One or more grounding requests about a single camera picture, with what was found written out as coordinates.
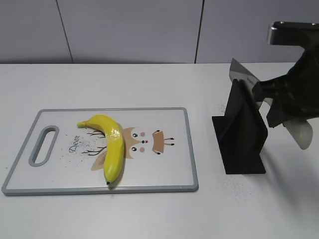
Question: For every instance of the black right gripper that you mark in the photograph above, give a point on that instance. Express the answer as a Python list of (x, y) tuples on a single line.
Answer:
[(300, 83)]

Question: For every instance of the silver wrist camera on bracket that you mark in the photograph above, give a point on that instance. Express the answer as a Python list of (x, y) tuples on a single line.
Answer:
[(305, 35)]

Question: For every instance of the yellow plastic banana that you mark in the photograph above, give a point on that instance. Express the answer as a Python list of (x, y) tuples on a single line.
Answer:
[(114, 158)]

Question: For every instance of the black knife stand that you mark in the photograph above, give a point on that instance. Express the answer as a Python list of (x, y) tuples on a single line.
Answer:
[(241, 133)]

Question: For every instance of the white handled kitchen knife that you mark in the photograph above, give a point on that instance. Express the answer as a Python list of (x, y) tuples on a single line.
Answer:
[(299, 129)]

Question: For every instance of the grey rimmed deer cutting board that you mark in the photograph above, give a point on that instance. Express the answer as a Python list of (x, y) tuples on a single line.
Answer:
[(58, 158)]

